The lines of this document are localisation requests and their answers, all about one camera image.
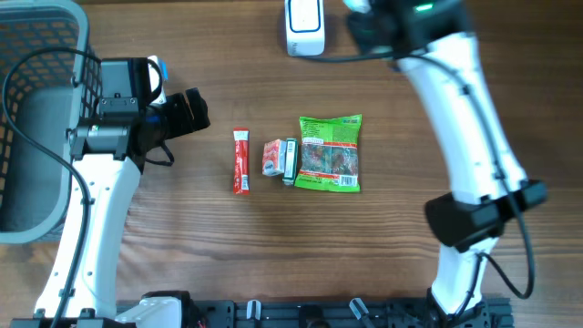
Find red stick sachet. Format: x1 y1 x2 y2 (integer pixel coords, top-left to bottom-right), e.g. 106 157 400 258
233 128 250 195

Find red tissue packet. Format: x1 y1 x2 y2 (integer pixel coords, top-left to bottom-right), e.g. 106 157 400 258
262 139 287 177

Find green snack bag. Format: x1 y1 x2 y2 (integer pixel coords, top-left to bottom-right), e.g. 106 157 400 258
294 114 363 193

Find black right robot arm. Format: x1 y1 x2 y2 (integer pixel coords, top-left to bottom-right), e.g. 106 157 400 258
346 0 547 326

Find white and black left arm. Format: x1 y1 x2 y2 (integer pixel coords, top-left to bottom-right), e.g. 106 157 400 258
1 51 210 327

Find white barcode scanner box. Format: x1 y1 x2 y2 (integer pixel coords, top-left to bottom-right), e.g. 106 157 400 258
284 0 325 56

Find grey plastic mesh basket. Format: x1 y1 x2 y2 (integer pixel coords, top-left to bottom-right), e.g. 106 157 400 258
1 1 101 244

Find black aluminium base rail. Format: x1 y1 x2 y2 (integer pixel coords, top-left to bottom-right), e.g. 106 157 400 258
116 296 516 328

